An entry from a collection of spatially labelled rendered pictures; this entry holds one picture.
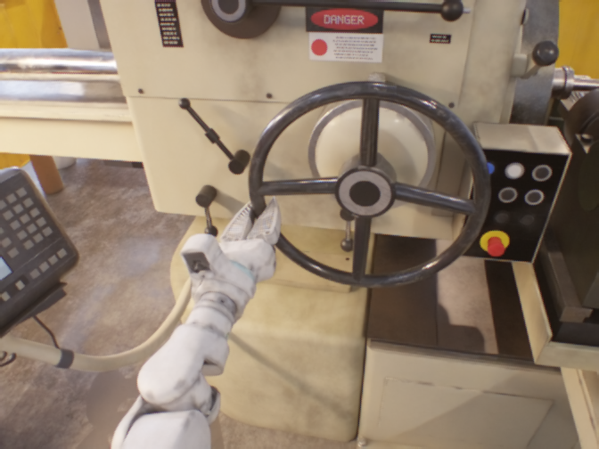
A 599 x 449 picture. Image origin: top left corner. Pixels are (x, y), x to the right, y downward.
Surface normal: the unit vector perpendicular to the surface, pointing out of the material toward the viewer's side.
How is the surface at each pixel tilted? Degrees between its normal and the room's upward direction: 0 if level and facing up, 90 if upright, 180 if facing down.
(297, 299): 0
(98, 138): 90
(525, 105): 81
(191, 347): 14
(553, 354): 90
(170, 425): 19
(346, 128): 66
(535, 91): 73
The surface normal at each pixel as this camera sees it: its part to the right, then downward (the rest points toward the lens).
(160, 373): -0.28, -0.77
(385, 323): -0.04, -0.80
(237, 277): 0.66, -0.50
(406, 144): 0.21, 0.32
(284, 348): -0.20, 0.59
